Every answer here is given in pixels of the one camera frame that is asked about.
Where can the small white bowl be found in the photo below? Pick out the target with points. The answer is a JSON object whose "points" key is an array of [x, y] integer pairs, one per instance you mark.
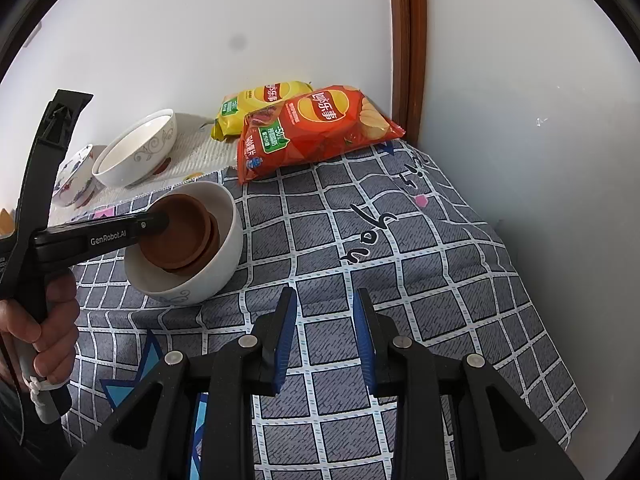
{"points": [[220, 260]]}

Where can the grey checkered cloth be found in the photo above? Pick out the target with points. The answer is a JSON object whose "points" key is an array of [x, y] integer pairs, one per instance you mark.
{"points": [[425, 285]]}

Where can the crane patterned porcelain bowl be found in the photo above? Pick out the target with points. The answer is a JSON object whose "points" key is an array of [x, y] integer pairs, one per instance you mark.
{"points": [[75, 180]]}

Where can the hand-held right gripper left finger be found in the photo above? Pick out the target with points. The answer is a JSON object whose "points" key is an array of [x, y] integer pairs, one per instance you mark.
{"points": [[285, 345]]}

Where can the red chip bag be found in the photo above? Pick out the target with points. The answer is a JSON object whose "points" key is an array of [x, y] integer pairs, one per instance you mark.
{"points": [[310, 130]]}

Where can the small brown bowl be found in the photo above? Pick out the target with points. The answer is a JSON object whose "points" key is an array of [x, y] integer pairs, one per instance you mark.
{"points": [[175, 230], [214, 250]]}

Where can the person's left hand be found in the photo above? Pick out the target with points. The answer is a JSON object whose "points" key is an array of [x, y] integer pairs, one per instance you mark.
{"points": [[55, 320]]}

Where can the large white grey-patterned bowl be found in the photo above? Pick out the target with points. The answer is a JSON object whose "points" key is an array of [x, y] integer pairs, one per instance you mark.
{"points": [[135, 160]]}

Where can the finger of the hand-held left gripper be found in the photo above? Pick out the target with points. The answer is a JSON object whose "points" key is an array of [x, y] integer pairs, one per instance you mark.
{"points": [[47, 160], [155, 222]]}

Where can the yellow chip bag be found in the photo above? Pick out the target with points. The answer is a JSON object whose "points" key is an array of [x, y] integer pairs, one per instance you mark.
{"points": [[250, 105]]}

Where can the person's dark clothing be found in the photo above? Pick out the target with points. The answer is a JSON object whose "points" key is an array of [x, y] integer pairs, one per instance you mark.
{"points": [[25, 445]]}

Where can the wooden door frame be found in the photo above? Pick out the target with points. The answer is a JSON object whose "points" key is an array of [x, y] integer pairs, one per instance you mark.
{"points": [[407, 50]]}

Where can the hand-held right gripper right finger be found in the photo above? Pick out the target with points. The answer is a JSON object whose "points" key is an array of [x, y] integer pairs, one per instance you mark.
{"points": [[364, 347]]}

